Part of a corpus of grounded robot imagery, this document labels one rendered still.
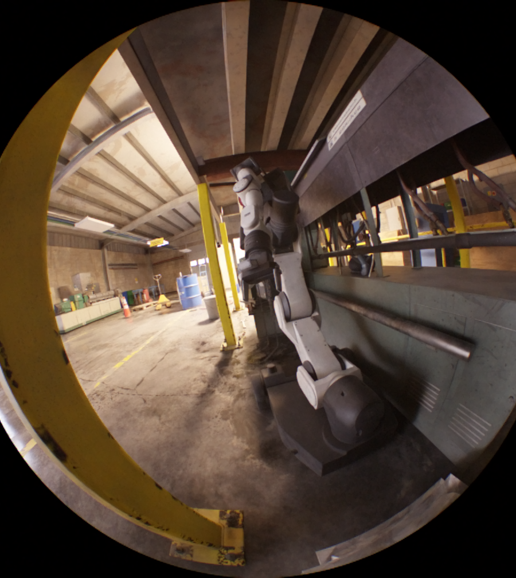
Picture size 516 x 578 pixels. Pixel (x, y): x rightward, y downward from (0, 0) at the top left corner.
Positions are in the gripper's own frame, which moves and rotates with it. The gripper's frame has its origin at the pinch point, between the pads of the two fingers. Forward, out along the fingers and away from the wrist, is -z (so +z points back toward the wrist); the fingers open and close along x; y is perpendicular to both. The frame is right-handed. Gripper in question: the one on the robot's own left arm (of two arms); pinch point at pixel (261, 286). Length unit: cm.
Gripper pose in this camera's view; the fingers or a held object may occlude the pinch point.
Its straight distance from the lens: 52.3
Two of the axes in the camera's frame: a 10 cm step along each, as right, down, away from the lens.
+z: -0.6, -8.9, 4.5
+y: -5.0, -3.7, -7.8
